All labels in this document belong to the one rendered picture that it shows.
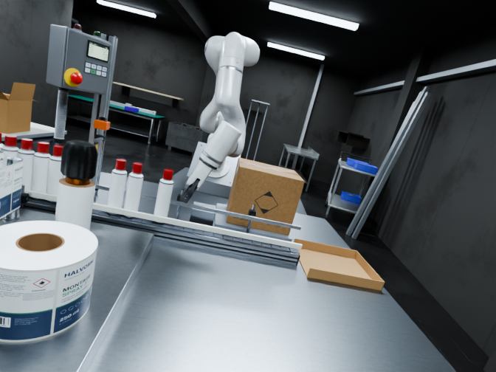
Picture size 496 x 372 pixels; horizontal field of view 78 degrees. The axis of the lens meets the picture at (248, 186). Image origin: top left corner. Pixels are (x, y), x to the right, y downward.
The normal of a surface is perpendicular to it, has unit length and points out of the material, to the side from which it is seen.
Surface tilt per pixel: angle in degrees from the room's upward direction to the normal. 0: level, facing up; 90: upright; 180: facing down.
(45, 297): 90
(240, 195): 90
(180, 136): 90
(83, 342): 0
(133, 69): 90
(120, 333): 0
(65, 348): 0
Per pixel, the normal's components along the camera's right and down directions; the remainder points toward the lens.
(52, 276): 0.66, 0.33
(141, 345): 0.24, -0.94
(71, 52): 0.83, 0.32
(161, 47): -0.05, 0.23
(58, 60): -0.50, 0.09
